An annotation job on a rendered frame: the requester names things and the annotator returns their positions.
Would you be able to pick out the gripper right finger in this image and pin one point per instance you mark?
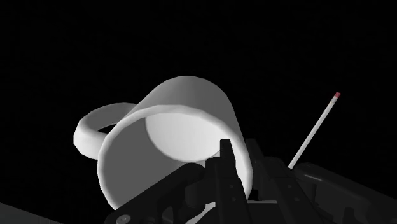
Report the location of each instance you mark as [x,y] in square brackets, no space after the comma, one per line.
[291,192]

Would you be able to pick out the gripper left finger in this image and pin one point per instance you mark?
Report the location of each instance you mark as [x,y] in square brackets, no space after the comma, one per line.
[223,183]

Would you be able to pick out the white pencil with red eraser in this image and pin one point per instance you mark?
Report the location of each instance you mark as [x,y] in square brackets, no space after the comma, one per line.
[313,131]

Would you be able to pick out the white mug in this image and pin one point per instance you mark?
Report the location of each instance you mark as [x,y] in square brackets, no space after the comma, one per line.
[173,130]

